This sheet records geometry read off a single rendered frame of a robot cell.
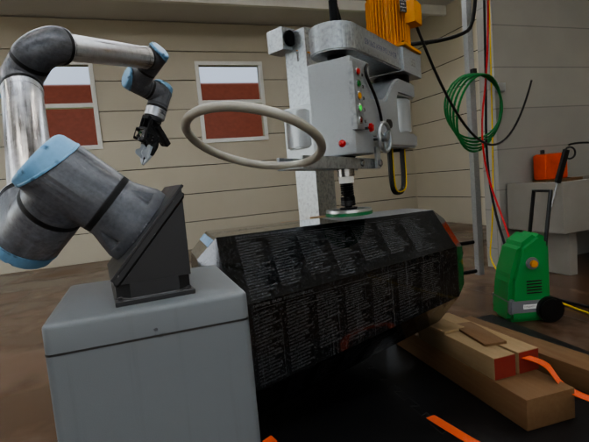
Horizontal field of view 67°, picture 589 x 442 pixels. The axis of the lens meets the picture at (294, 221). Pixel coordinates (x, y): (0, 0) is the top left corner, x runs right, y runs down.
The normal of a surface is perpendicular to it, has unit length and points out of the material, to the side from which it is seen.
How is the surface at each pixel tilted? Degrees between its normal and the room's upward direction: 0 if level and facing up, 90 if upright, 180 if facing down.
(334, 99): 90
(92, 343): 90
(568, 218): 90
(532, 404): 90
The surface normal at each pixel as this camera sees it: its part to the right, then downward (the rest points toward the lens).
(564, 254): -0.94, 0.11
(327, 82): -0.55, 0.12
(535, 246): 0.01, 0.09
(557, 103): 0.34, 0.06
